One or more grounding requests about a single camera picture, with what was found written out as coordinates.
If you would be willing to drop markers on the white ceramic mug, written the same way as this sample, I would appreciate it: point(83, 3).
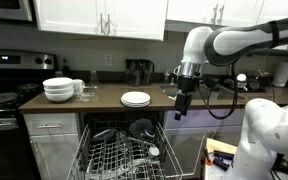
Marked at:
point(78, 85)

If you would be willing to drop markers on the kitchen sink basin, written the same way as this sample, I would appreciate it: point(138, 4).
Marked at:
point(225, 93)

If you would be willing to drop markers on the clear glass jar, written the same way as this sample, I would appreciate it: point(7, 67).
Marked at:
point(94, 79)

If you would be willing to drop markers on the stainless steel microwave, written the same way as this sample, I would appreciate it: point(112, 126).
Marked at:
point(7, 9)

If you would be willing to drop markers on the white ceramic bowl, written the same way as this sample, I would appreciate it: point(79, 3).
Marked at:
point(59, 97)
point(59, 90)
point(57, 82)

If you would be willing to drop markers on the black bowl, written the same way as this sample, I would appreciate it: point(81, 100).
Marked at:
point(142, 128)

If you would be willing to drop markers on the white dinner plate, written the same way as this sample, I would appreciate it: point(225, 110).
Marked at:
point(135, 104)
point(135, 97)

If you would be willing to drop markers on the white sink base cabinet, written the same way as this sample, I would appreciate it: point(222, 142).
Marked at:
point(197, 133)

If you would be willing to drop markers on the small white dish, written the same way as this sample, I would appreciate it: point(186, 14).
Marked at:
point(154, 151)

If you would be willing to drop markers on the dark glass bottle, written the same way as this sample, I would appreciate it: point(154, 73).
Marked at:
point(66, 68)

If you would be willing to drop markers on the clear drinking glass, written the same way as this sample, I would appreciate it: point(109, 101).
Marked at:
point(121, 140)

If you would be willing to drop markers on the robot mounting table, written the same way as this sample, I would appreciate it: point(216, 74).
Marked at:
point(214, 173)

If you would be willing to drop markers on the black plastic container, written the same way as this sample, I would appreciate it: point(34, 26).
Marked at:
point(104, 135)

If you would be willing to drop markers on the black countertop dish rack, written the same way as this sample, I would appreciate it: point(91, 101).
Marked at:
point(250, 83)

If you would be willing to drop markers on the clear glass dish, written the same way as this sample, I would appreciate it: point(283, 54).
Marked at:
point(87, 95)

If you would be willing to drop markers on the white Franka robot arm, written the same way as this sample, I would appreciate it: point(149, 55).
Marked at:
point(270, 126)

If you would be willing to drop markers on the white wall outlet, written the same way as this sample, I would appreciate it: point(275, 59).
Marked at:
point(108, 59)

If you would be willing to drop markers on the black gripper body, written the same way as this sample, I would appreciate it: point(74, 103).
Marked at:
point(187, 85)

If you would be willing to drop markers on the yellow wooden board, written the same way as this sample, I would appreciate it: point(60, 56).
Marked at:
point(219, 145)

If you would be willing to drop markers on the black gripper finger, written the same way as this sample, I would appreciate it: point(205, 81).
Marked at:
point(178, 113)
point(186, 108)

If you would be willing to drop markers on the white base cabinet with drawer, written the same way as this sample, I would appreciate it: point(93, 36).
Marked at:
point(54, 146)

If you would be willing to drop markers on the black stove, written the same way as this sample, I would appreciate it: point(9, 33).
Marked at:
point(4, 100)

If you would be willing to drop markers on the small soap bottle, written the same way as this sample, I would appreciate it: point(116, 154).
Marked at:
point(167, 78)

